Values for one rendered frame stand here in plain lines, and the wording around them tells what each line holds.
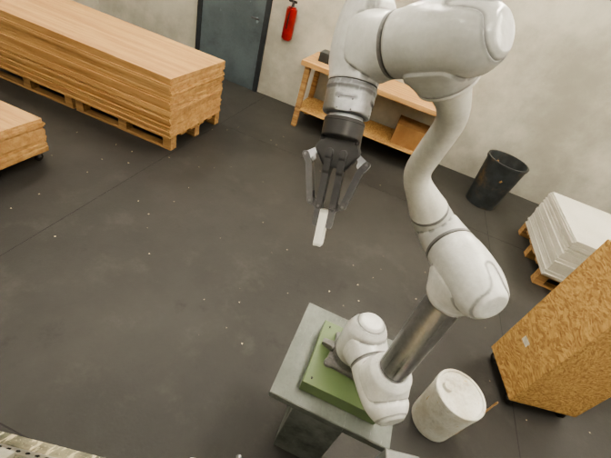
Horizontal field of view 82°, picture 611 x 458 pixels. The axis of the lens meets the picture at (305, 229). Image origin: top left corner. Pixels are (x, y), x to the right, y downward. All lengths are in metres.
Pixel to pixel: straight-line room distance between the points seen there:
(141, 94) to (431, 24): 3.69
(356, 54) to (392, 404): 1.05
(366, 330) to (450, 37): 1.05
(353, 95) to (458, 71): 0.17
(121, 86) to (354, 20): 3.70
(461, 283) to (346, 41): 0.57
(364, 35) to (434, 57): 0.13
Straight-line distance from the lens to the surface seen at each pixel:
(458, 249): 0.93
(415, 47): 0.58
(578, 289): 2.72
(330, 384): 1.53
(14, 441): 1.41
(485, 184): 5.10
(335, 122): 0.64
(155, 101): 4.01
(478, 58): 0.56
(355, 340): 1.40
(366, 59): 0.63
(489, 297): 0.90
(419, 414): 2.55
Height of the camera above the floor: 2.11
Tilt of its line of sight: 38 degrees down
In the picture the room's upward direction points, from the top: 19 degrees clockwise
